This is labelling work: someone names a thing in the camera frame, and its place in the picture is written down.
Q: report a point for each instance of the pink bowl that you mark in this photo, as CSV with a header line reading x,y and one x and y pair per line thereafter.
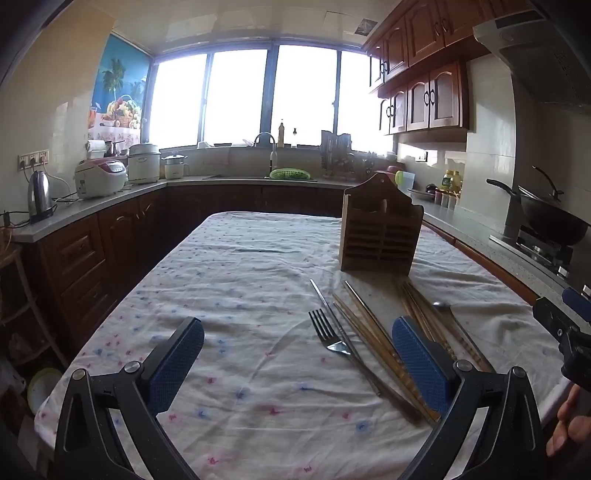
x,y
391,169

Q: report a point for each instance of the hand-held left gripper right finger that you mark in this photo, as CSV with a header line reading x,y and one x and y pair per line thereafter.
x,y
420,369

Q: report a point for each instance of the black wok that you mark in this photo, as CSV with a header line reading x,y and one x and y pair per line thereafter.
x,y
549,217

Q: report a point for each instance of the paper towel roll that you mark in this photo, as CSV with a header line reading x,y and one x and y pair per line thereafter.
x,y
97,148

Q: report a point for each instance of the kitchen window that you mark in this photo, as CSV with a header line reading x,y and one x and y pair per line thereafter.
x,y
240,97

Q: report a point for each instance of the pile of wooden chopsticks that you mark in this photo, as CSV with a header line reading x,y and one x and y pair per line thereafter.
x,y
369,341

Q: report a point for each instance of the yellow cooking oil bottle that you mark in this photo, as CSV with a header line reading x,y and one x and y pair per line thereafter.
x,y
448,181
457,181

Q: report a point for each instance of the person's right hand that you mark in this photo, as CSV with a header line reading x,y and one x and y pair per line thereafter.
x,y
567,424

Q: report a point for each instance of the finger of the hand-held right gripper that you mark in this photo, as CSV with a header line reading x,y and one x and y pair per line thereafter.
x,y
549,316
578,303

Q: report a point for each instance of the stainless steel chopstick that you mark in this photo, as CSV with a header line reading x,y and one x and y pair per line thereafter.
x,y
344,334
364,307

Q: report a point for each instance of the gas stove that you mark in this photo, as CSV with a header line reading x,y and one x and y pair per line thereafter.
x,y
540,251

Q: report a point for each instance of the pink and white rice cooker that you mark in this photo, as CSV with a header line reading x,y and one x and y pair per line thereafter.
x,y
99,177

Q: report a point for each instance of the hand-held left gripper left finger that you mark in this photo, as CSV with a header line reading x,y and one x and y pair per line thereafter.
x,y
178,364

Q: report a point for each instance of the white and green plate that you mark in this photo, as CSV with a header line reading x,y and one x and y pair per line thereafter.
x,y
44,388

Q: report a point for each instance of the wooden base cabinets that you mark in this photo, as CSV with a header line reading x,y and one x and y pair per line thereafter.
x,y
92,258

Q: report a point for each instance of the white floral tablecloth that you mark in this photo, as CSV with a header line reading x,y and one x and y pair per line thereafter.
x,y
240,286

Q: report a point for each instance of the grey kitchen countertop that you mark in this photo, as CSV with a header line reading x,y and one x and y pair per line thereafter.
x,y
471,230

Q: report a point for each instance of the white spice jar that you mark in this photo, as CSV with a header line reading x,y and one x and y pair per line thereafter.
x,y
444,199
453,201

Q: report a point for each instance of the tropical beach wall poster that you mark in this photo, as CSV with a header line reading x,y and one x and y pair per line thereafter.
x,y
117,99

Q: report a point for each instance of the stainless steel spoon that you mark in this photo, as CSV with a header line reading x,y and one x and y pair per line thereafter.
x,y
442,304

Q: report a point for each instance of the stainless steel electric kettle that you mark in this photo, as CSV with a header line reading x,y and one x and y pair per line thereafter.
x,y
39,196

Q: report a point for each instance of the chrome kitchen faucet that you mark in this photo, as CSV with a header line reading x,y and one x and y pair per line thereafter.
x,y
271,150

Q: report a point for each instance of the green plastic basket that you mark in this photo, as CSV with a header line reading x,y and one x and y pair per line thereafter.
x,y
289,173

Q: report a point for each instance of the stainless steel fork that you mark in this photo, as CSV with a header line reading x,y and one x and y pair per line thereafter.
x,y
330,337

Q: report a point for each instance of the wooden upper cabinets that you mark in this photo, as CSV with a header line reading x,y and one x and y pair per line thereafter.
x,y
425,69

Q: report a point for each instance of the wooden utensil holder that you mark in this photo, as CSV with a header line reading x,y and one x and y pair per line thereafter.
x,y
381,226

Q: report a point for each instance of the small white electric cooker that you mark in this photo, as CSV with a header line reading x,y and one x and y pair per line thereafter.
x,y
175,167

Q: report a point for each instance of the metal dish rack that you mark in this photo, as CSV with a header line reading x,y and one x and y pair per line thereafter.
x,y
337,152

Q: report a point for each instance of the range hood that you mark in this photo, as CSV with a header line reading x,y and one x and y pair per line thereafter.
x,y
531,50

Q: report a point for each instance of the large white rice cooker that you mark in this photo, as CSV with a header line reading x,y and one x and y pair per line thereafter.
x,y
144,161

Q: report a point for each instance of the wall power outlet strip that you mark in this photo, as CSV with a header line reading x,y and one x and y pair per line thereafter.
x,y
33,159

